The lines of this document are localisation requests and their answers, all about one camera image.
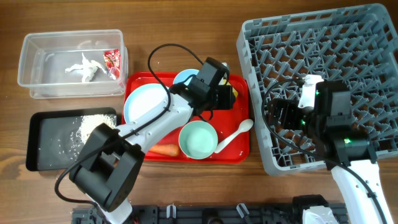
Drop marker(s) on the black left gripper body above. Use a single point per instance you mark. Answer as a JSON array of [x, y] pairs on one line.
[[226, 96]]

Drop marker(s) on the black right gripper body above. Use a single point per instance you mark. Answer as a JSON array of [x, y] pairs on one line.
[[280, 114]]

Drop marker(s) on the light blue bowl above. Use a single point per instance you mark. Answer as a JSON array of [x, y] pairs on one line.
[[185, 76]]

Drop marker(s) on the mint green bowl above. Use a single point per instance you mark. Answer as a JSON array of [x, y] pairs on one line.
[[198, 140]]

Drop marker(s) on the light blue plate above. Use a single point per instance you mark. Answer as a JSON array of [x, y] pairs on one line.
[[142, 100]]

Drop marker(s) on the red snack wrapper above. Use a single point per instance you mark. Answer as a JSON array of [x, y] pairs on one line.
[[112, 60]]

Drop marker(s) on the food scraps and rice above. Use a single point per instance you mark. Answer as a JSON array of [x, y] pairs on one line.
[[82, 127]]

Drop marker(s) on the white tissue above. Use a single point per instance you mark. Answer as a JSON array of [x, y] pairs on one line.
[[87, 69]]

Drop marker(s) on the yellow plastic cup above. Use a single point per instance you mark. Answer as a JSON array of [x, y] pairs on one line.
[[233, 90]]

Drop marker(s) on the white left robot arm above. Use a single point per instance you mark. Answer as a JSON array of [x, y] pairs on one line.
[[110, 160]]

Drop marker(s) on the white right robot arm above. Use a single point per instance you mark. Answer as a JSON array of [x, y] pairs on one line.
[[347, 152]]

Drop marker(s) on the grey plastic dishwasher rack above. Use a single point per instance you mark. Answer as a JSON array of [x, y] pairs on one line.
[[357, 45]]

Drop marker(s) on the clear plastic waste bin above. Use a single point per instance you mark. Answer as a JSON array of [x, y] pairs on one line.
[[45, 56]]

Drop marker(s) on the black waste tray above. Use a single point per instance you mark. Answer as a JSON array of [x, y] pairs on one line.
[[48, 146]]

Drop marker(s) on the white plastic spoon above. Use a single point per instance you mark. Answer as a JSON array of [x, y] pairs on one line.
[[244, 126]]

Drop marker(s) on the orange carrot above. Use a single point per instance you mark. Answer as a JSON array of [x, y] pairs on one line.
[[171, 150]]

